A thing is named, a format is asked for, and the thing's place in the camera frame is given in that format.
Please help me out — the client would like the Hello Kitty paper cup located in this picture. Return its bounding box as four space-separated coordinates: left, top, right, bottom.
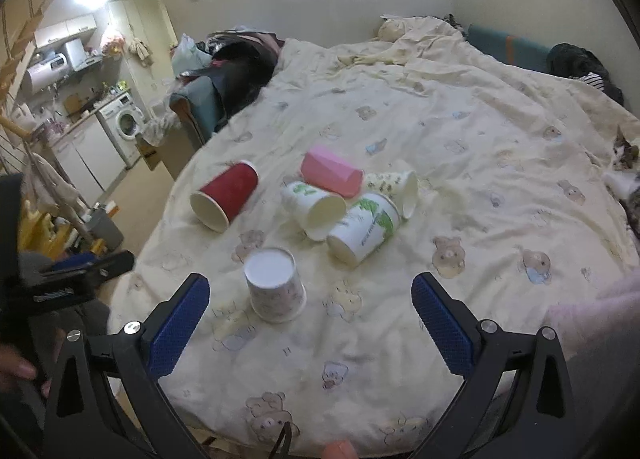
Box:
243 247 307 323

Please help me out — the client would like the red ribbed paper cup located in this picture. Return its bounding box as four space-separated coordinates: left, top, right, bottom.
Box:
190 160 259 233

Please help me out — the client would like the white Papercups green print cup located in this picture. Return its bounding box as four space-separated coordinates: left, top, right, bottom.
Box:
326 193 400 267

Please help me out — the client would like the small cartoon print paper cup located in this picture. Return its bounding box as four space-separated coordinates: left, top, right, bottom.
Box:
362 170 419 220

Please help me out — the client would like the white cup green tree print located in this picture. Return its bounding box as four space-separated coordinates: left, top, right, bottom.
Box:
281 181 347 242

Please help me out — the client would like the pink cup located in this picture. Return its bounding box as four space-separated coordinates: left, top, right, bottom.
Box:
300 145 363 198

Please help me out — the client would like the left hand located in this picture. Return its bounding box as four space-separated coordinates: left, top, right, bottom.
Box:
0 344 38 392

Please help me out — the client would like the right hand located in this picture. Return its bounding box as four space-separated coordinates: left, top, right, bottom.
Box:
321 439 359 459

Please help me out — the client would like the grey bin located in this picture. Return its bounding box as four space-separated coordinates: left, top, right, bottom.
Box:
86 204 124 251

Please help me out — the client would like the yellow wooden chair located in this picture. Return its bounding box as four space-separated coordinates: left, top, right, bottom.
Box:
17 199 72 260

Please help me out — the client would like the white kitchen cabinet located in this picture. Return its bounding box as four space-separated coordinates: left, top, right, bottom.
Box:
51 115 126 206

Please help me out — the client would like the cardboard box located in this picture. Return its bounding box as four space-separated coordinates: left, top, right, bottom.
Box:
136 134 170 171

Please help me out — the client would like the white washing machine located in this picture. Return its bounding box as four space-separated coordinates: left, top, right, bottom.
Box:
96 91 145 169

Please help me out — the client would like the cream cartoon print duvet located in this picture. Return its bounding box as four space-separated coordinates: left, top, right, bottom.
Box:
108 17 639 457

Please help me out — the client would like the white water heater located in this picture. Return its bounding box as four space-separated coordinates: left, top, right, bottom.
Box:
25 53 68 94

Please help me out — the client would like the tabby cat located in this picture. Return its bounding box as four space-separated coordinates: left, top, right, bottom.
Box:
602 127 640 238

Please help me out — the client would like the dark clothes pile on chair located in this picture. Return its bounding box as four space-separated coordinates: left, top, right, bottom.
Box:
169 30 284 148

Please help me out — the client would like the teal headboard cushion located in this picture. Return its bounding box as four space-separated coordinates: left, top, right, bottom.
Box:
466 25 550 72

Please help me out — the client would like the black clothes pile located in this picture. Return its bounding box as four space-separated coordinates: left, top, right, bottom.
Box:
546 43 625 106

